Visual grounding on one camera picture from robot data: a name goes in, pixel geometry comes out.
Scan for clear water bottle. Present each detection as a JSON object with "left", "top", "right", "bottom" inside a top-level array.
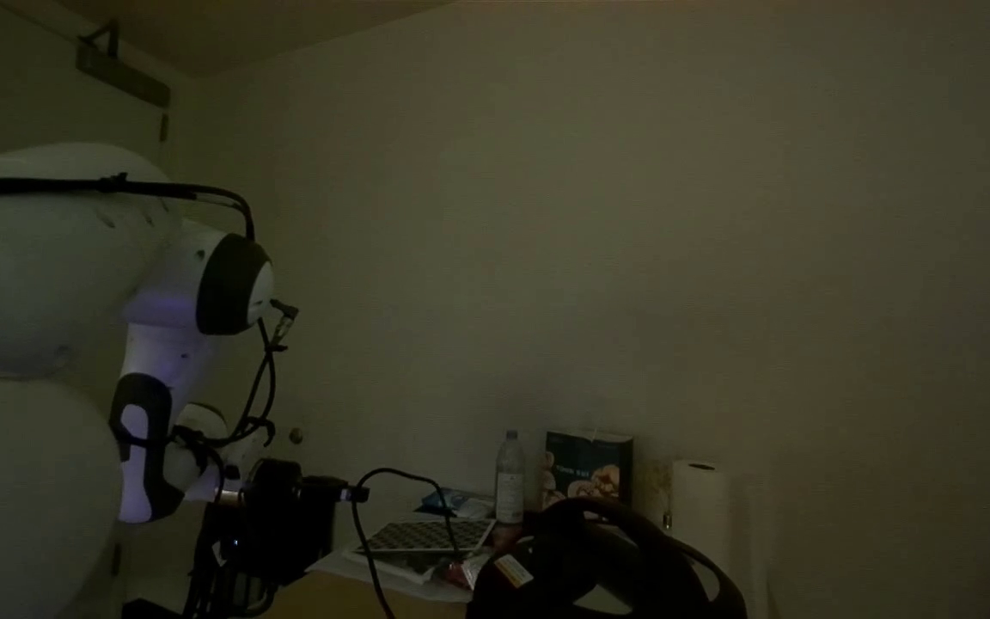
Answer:
[{"left": 491, "top": 427, "right": 528, "bottom": 529}]

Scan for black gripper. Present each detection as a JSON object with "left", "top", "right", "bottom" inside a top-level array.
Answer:
[{"left": 246, "top": 459, "right": 375, "bottom": 558}]

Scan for blue packet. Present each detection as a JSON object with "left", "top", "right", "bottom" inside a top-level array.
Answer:
[{"left": 414, "top": 487, "right": 499, "bottom": 518}]

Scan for black tripod stand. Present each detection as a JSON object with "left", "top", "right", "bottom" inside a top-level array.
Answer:
[{"left": 183, "top": 510, "right": 292, "bottom": 619}]

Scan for black cooker power cable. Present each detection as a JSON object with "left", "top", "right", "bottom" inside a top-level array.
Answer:
[{"left": 342, "top": 462, "right": 470, "bottom": 619}]

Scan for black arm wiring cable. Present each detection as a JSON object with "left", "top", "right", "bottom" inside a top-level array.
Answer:
[{"left": 0, "top": 169, "right": 301, "bottom": 455}]

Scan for dark ceiling bracket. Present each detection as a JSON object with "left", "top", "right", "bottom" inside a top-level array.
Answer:
[{"left": 70, "top": 23, "right": 174, "bottom": 112}]

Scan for steel pressure cooker black lid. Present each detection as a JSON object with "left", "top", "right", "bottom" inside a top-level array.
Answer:
[{"left": 464, "top": 491, "right": 752, "bottom": 619}]

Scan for white grid tray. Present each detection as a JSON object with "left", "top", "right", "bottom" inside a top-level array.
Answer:
[{"left": 360, "top": 517, "right": 499, "bottom": 561}]

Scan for white paper towel roll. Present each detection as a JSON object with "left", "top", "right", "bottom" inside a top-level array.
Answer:
[{"left": 666, "top": 459, "right": 742, "bottom": 566}]

